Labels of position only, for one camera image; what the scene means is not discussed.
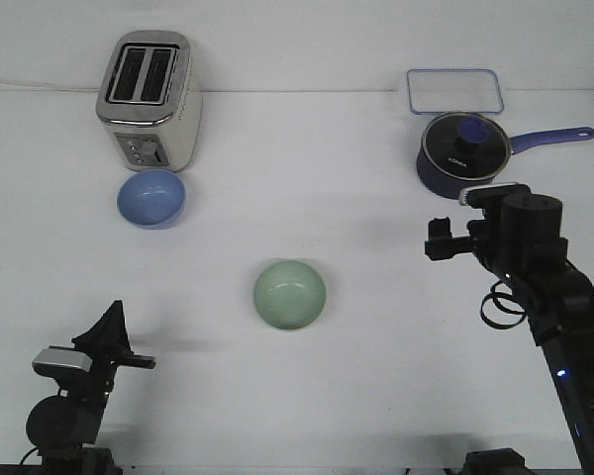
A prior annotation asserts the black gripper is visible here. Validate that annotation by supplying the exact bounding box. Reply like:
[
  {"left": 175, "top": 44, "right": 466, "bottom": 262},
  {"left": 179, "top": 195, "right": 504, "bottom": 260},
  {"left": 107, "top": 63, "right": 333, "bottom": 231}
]
[
  {"left": 53, "top": 300, "right": 156, "bottom": 401},
  {"left": 425, "top": 191, "right": 567, "bottom": 277}
]

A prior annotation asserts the blue bowl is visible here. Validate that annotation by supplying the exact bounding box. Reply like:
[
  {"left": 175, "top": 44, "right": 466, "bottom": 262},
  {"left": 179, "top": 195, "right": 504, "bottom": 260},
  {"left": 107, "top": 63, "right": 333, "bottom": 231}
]
[{"left": 116, "top": 169, "right": 186, "bottom": 230}]

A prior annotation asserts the green bowl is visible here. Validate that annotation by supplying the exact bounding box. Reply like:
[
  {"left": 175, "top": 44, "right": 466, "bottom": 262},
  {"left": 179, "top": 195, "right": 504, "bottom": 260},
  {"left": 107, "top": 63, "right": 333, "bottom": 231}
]
[{"left": 252, "top": 260, "right": 327, "bottom": 331}]

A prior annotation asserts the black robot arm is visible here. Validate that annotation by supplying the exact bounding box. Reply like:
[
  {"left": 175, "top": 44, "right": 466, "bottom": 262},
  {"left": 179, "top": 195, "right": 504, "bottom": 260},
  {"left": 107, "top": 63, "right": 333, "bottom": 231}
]
[
  {"left": 425, "top": 183, "right": 594, "bottom": 474},
  {"left": 26, "top": 300, "right": 155, "bottom": 474}
]

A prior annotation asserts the glass pot lid blue knob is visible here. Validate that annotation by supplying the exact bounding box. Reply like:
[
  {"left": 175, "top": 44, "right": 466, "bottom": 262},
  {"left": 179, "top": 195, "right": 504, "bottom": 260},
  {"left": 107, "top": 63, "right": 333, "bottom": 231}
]
[{"left": 421, "top": 112, "right": 511, "bottom": 180}]

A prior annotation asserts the silver cream two-slot toaster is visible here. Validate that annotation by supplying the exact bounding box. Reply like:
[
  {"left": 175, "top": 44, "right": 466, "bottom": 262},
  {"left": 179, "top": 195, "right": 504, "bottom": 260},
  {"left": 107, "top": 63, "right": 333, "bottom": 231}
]
[{"left": 95, "top": 30, "right": 203, "bottom": 172}]

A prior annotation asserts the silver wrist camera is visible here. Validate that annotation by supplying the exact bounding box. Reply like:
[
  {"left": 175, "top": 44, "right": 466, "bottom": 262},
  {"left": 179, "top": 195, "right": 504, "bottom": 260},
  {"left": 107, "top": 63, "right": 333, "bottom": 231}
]
[
  {"left": 458, "top": 182, "right": 531, "bottom": 209},
  {"left": 32, "top": 346, "right": 93, "bottom": 377}
]

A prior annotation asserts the blue saucepan with handle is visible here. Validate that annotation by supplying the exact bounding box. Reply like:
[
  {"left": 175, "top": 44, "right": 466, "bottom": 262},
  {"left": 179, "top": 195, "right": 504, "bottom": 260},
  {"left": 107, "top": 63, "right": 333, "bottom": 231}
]
[{"left": 417, "top": 124, "right": 594, "bottom": 199}]

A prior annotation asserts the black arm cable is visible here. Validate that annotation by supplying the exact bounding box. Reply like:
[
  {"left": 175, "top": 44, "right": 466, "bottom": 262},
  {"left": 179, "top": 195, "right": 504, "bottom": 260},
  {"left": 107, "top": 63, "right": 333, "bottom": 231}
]
[{"left": 478, "top": 279, "right": 529, "bottom": 332}]

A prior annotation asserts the white toaster power cord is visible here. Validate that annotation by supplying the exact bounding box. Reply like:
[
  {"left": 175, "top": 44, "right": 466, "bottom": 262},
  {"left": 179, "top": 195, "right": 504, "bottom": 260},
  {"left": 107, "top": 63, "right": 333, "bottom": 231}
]
[{"left": 0, "top": 74, "right": 102, "bottom": 93}]

